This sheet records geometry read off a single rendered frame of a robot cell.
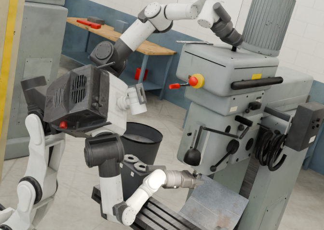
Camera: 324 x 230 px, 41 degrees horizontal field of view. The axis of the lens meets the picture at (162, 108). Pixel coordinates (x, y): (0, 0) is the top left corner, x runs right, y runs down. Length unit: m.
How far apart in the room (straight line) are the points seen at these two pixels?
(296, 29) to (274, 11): 4.29
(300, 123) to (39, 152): 1.21
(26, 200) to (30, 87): 0.54
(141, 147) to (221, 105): 2.20
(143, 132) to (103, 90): 2.65
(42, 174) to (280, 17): 1.33
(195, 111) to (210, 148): 0.18
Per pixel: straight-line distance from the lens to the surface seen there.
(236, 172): 2.46
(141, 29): 1.91
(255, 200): 2.45
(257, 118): 2.16
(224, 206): 2.50
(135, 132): 4.40
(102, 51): 1.88
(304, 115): 2.05
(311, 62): 6.26
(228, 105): 1.84
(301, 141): 2.08
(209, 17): 1.75
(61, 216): 3.85
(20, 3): 3.20
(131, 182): 2.36
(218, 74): 1.74
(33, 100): 2.04
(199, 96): 1.91
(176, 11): 1.86
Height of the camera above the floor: 2.17
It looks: 18 degrees down
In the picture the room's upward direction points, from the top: 14 degrees clockwise
